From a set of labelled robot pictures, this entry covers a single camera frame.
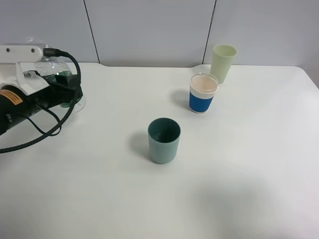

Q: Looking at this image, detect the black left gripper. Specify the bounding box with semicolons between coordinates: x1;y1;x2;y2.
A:
0;74;83;120

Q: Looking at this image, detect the clear bottle with green label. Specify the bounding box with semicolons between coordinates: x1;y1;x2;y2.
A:
24;35;87;113

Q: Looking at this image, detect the teal plastic cup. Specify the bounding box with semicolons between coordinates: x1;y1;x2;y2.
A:
148;118;181;164

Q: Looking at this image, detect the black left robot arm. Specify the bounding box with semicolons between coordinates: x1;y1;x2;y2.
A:
0;75;83;134

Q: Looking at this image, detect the paper cup with blue sleeve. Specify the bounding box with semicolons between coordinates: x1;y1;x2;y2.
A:
189;73;219;114

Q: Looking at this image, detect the pale green plastic cup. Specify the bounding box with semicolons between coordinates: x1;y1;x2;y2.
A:
210;44;237;84

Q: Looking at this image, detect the black braided camera cable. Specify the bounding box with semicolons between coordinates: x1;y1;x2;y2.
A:
0;48;83;153

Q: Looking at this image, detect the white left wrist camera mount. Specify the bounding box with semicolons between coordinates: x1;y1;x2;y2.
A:
0;43;49;96

